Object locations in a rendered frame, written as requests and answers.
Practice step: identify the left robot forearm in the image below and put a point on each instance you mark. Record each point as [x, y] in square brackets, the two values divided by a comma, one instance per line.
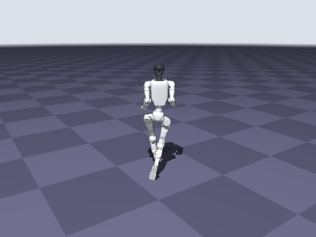
[144, 106]

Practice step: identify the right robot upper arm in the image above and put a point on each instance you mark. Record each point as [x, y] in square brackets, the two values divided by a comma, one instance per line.
[171, 91]

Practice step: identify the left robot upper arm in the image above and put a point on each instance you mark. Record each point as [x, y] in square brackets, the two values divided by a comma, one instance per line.
[147, 91]

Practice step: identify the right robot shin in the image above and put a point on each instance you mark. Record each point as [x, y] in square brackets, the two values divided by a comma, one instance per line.
[158, 155]

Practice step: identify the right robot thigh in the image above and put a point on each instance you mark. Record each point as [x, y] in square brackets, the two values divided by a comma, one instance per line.
[163, 132]

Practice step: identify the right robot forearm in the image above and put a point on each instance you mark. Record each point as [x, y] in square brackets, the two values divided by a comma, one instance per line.
[174, 104]

